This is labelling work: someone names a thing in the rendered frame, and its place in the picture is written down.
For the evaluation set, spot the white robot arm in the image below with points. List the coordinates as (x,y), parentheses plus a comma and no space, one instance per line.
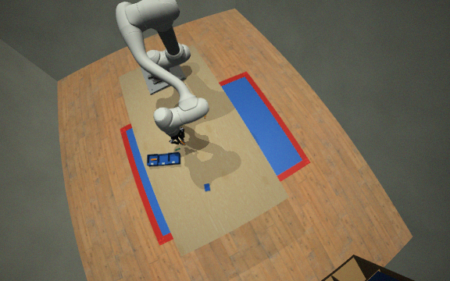
(159,15)

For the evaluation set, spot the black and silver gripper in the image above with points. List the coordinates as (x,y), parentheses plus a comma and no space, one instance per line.
(180,134)

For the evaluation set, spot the blue three-compartment bin rack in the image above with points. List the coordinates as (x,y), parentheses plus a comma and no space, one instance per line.
(163,159)

